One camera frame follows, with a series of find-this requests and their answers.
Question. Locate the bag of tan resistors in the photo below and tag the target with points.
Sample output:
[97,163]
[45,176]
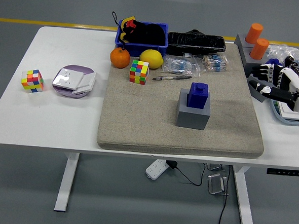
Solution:
[214,64]

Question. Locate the large metal bracket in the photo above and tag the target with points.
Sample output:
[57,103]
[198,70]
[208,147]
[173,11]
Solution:
[216,183]

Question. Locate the grey-brown mat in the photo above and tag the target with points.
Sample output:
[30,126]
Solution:
[139,116]

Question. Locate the white socket panel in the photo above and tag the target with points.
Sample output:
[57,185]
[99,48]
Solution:
[66,78]

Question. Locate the blue square seal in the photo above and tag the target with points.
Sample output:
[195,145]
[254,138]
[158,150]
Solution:
[272,61]
[197,97]

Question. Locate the grey ballpoint pen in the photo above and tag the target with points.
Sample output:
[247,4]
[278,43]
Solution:
[172,77]

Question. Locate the orange cylinder seal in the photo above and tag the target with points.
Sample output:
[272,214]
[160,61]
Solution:
[259,49]
[254,33]

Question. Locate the grey round seal holder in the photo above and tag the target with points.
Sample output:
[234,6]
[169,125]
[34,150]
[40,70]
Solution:
[241,39]
[245,63]

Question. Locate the black wrapped long object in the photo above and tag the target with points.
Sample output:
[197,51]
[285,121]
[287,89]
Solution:
[196,43]

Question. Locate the orange fruit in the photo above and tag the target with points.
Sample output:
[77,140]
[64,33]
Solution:
[120,58]

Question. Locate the large colourful puzzle cube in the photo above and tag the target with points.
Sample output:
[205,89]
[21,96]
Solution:
[139,72]

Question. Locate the small colourful puzzle cube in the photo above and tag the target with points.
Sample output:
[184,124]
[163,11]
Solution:
[32,81]

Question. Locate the white table leg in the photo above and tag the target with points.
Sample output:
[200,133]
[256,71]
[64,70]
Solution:
[67,183]
[244,199]

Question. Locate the yellow lemon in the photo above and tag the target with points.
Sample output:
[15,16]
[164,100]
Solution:
[151,58]

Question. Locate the purple plate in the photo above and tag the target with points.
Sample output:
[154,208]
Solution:
[76,68]

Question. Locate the white switch panel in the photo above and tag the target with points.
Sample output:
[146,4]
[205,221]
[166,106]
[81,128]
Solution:
[289,114]
[86,84]

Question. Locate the blue-grey plate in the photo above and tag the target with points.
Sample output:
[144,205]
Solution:
[286,121]

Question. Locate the black small cylinder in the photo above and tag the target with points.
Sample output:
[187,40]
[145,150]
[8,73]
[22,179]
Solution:
[289,60]
[298,71]
[295,65]

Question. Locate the blue plastic bin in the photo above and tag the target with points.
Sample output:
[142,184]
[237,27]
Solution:
[140,49]

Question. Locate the black table control panel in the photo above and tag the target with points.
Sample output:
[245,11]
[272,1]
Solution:
[286,172]

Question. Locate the white power strip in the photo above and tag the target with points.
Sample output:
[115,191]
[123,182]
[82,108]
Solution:
[156,169]

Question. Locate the bag of blue resistors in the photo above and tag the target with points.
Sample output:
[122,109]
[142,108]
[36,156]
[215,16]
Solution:
[180,65]

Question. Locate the small metal bracket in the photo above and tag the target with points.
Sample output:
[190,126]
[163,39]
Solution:
[214,167]

